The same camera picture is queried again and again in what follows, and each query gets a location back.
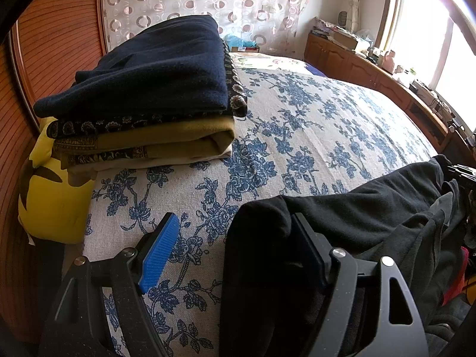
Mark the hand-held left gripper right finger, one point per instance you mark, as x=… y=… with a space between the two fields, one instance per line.
x=308 y=245

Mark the grey oval wall fan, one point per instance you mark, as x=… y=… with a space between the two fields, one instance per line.
x=342 y=18

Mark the mustard folded garment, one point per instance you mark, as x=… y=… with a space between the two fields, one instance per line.
x=167 y=137

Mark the dark patterned folded garment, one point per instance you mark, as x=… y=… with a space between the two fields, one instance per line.
x=111 y=125

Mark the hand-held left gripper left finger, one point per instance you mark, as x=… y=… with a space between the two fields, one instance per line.
x=160 y=253

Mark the wooden slatted wardrobe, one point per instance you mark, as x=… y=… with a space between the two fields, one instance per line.
x=55 y=44

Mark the small cardboard box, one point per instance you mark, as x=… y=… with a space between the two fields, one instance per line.
x=243 y=49

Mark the blue box at bed head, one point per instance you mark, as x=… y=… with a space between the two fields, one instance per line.
x=238 y=41

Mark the pink jug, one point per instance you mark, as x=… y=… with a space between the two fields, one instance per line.
x=389 y=61

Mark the bundled window curtain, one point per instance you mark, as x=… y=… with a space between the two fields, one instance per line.
x=357 y=3

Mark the cream folded garment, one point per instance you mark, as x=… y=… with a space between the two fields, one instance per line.
x=156 y=161

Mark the pale green plastic bag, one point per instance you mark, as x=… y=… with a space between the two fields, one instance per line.
x=366 y=36

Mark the black t-shirt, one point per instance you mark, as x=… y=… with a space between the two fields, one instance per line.
x=372 y=212

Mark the navy folded garment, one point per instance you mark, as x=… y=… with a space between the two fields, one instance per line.
x=148 y=70

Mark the brown cardboard box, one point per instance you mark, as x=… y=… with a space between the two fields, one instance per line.
x=347 y=39

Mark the pink floral bedspread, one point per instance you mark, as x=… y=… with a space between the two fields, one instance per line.
x=260 y=61

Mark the yellow plush toy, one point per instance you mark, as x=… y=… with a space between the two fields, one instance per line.
x=55 y=200

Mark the wooden cabinet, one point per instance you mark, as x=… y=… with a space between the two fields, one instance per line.
x=353 y=67

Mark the window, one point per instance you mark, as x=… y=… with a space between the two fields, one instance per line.
x=420 y=26

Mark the stack of books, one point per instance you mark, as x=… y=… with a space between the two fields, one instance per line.
x=323 y=28

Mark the red cloth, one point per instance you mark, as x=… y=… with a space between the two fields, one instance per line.
x=465 y=258

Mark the navy blanket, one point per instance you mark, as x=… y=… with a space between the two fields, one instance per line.
x=316 y=70

